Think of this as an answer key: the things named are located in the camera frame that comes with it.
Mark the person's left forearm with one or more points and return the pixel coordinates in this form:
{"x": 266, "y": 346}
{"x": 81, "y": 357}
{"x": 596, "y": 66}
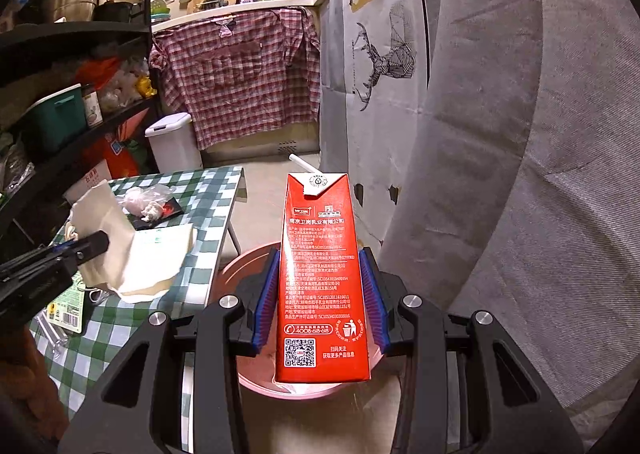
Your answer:
{"x": 30, "y": 379}

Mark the cream paper bag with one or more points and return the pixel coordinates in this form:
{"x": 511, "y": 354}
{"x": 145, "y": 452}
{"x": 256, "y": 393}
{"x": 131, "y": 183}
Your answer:
{"x": 145, "y": 259}

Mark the red plaid shirt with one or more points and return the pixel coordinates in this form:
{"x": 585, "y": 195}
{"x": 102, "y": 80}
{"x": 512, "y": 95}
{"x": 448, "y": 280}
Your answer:
{"x": 240, "y": 73}

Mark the clear plastic bag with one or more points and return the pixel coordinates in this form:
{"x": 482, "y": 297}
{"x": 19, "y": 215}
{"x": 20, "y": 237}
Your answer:
{"x": 142, "y": 199}

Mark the green storage box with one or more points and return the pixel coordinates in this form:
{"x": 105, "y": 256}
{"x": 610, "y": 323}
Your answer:
{"x": 55, "y": 121}

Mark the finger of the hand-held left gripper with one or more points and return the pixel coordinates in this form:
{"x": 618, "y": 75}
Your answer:
{"x": 92, "y": 244}

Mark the black foil wrapper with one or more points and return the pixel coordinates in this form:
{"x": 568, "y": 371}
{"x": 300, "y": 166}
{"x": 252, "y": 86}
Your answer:
{"x": 170, "y": 208}

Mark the white cardboard box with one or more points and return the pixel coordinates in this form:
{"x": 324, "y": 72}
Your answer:
{"x": 87, "y": 181}

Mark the red milk carton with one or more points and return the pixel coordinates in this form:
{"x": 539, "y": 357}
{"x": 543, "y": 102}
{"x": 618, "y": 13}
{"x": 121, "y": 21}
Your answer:
{"x": 320, "y": 274}

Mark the white labelled can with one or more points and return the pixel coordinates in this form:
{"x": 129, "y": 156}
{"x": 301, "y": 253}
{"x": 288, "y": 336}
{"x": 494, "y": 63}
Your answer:
{"x": 92, "y": 108}

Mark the orange sack blue label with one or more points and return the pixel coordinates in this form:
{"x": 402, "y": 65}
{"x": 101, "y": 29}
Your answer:
{"x": 112, "y": 156}

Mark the white drinking straw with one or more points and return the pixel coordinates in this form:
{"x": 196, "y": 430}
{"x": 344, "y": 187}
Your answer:
{"x": 302, "y": 162}

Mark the green snack packet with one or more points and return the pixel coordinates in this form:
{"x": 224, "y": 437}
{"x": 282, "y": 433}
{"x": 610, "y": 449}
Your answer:
{"x": 70, "y": 309}

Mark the pink plastic basin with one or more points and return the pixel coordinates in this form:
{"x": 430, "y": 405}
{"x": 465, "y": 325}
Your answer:
{"x": 235, "y": 274}

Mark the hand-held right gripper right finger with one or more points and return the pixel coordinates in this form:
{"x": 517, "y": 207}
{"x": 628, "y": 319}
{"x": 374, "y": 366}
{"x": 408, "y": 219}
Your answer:
{"x": 375, "y": 306}

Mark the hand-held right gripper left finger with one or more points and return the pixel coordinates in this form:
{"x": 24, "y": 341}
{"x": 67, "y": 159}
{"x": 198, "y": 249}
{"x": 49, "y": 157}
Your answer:
{"x": 265, "y": 306}

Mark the black pan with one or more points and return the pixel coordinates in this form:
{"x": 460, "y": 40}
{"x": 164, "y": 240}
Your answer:
{"x": 117, "y": 12}

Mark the red crumpled plastic bag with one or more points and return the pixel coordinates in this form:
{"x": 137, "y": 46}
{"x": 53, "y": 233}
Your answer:
{"x": 97, "y": 73}

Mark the white trash bin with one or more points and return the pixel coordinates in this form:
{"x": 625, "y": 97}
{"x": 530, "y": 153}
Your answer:
{"x": 172, "y": 143}

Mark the deer print cloth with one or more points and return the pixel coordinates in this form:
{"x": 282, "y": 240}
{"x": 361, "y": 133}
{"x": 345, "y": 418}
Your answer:
{"x": 380, "y": 98}

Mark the green checkered tablecloth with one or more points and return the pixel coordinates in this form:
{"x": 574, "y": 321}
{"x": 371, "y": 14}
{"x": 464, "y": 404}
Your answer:
{"x": 210, "y": 214}

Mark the black shelf rack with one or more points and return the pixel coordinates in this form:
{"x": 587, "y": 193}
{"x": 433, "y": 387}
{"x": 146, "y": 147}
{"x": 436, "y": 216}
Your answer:
{"x": 75, "y": 33}

